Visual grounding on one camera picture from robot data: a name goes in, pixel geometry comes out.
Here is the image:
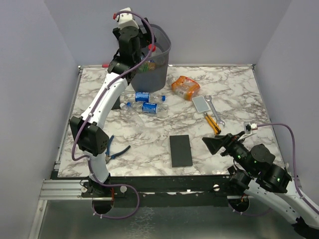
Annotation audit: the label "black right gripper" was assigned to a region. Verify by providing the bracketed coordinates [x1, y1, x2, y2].
[202, 130, 255, 175]

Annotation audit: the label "red label clear bottle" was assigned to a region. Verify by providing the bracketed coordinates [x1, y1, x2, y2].
[149, 44, 158, 57]

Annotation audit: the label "small orange juice bottle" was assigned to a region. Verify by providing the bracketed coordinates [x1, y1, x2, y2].
[140, 60, 156, 72]

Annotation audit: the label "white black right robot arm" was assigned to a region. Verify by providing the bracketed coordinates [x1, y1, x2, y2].
[202, 131, 319, 239]

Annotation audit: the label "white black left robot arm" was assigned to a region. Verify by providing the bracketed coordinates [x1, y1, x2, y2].
[70, 22, 156, 197]

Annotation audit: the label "grey mesh waste bin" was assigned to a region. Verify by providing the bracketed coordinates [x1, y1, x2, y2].
[131, 24, 171, 93]

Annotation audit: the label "silver wrench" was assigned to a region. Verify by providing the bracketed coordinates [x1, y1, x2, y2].
[204, 95, 225, 128]

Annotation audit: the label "black block near centre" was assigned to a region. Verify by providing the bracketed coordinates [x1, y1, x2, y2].
[169, 135, 193, 168]

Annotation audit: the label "black block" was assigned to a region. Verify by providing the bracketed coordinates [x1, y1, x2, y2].
[112, 99, 121, 110]
[169, 135, 193, 168]

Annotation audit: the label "Pepsi bottle far left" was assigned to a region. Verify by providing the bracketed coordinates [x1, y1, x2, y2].
[124, 91, 166, 103]

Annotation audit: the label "pepsi bottle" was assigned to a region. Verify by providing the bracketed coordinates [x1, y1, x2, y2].
[127, 102, 168, 117]
[124, 91, 166, 103]

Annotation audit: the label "crushed orange plastic bottle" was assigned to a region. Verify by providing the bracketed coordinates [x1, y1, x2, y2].
[171, 76, 200, 101]

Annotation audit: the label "Pepsi bottle near left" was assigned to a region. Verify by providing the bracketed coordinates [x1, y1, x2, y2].
[127, 102, 168, 117]

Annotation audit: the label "black block far left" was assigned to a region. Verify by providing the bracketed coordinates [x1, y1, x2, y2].
[112, 99, 121, 110]

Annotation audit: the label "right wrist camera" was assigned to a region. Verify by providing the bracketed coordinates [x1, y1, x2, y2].
[239, 122, 258, 140]

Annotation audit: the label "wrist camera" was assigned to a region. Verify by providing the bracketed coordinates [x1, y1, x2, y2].
[113, 7, 139, 30]
[239, 122, 258, 140]

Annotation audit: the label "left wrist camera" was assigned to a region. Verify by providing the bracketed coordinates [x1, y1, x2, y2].
[113, 7, 139, 30]

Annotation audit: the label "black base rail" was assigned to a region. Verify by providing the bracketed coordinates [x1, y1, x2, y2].
[49, 174, 252, 209]

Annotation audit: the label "blue handled pliers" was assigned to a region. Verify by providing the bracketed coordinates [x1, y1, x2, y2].
[104, 135, 132, 165]

